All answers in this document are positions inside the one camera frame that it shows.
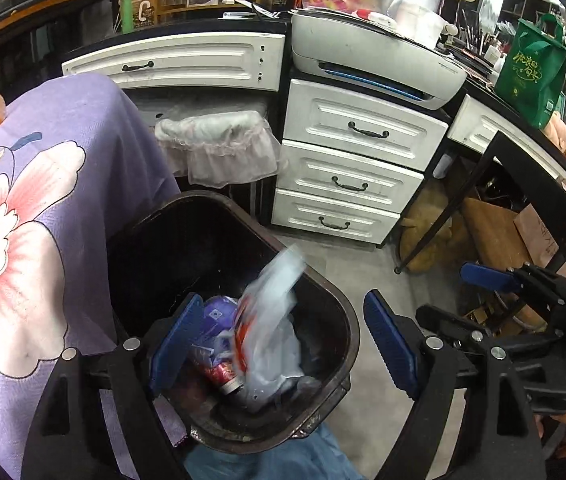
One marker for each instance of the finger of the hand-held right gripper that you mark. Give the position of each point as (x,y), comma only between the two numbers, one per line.
(485,276)
(443,319)

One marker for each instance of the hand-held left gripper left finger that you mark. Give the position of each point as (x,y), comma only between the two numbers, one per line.
(178,347)

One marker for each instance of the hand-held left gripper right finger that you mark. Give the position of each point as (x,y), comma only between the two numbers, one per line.
(390,342)

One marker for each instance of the purple plastic bag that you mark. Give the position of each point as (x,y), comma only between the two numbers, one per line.
(218,312)

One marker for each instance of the white plastic bag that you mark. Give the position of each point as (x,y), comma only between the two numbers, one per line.
(280,362)

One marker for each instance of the dark brown trash bin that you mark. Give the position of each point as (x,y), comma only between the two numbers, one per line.
(203,240)

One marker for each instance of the clear plastic wrapper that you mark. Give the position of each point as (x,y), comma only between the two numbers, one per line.
(278,280)

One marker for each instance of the brown cardboard board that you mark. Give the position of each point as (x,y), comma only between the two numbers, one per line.
(493,230)

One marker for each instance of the tan cloth bundle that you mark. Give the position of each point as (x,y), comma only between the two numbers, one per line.
(428,230)

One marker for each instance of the blue cloth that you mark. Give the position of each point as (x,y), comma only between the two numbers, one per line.
(273,460)

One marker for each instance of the white three-drawer cabinet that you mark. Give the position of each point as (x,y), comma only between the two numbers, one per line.
(348,170)

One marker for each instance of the green tote bag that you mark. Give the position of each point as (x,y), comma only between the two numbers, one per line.
(530,75)

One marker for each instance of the purple floral tablecloth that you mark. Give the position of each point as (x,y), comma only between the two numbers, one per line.
(88,160)

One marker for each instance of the lace-covered stool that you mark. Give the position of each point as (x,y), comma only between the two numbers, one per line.
(223,140)

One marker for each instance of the white printer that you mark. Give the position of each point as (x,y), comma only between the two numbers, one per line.
(363,55)

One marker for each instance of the white wide drawer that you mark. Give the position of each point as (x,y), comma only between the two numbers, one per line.
(188,60)

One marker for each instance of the green bottle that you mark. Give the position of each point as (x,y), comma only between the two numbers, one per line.
(126,10)

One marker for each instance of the wooden counter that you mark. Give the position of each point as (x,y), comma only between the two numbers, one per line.
(38,15)

